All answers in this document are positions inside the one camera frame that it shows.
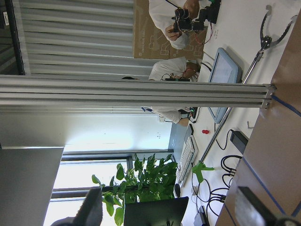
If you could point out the person in white coat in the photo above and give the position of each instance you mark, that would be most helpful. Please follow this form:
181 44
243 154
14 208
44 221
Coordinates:
174 114

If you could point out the black power adapter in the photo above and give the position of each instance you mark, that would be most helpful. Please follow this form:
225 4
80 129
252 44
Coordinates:
239 140

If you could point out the white keyboard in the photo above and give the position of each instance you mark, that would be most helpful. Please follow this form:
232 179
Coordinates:
189 153

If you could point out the cardboard box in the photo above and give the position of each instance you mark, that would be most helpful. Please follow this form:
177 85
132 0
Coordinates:
149 42

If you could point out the aluminium frame post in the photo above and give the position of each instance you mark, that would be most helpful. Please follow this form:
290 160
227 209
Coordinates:
75 94

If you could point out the black computer monitor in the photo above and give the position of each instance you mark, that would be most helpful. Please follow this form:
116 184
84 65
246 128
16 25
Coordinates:
168 212

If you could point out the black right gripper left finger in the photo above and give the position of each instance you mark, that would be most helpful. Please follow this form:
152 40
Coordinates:
91 211

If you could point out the blue teach pendant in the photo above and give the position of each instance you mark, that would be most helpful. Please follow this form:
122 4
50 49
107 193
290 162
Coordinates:
224 70

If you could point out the green potted plant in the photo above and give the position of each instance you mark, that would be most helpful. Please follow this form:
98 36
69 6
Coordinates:
149 180

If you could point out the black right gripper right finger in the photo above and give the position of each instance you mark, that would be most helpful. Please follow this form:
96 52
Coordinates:
250 211

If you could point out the green plastic tool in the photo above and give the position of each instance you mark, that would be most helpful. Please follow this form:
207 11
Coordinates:
197 169

